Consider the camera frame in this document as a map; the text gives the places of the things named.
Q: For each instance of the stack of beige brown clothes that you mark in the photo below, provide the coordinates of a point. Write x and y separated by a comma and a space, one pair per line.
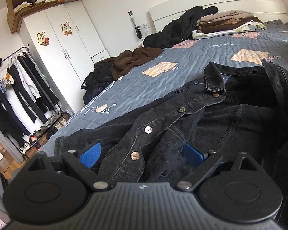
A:
225, 21

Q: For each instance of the row of shoes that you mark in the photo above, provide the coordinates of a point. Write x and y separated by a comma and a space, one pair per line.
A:
50, 129

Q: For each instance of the white wall socket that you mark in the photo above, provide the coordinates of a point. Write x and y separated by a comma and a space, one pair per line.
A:
146, 25

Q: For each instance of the black hair brush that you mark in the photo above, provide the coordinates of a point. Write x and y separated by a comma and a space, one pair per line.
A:
138, 32

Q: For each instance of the white bed headboard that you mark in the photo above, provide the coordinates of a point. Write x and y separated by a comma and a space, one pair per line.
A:
230, 7

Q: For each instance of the black denim jacket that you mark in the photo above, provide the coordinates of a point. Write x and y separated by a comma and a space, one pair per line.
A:
206, 115

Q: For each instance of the black crumpled coat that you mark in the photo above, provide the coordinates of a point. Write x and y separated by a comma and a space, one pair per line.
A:
177, 31

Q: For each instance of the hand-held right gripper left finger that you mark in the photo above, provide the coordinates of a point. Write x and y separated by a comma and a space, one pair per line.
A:
91, 154

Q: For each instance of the cartoon mouse sticker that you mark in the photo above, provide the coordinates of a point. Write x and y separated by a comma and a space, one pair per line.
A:
66, 28
43, 39

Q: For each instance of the black jacket with diamond patch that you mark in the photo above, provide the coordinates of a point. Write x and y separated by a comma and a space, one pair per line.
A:
96, 86

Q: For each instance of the large cardboard box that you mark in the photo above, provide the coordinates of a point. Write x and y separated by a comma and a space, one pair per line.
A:
13, 16

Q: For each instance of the blue printed quilt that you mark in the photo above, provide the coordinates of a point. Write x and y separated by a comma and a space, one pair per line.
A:
182, 60

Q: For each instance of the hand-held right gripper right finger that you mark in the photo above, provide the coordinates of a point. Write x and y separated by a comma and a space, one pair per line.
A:
193, 157

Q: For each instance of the brown crumpled garment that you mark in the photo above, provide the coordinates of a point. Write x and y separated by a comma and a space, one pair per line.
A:
134, 57

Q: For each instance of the white wardrobe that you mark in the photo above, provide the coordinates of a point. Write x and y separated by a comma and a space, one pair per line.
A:
69, 64

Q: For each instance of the black metal clothes rack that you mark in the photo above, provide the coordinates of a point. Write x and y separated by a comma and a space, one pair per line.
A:
14, 52

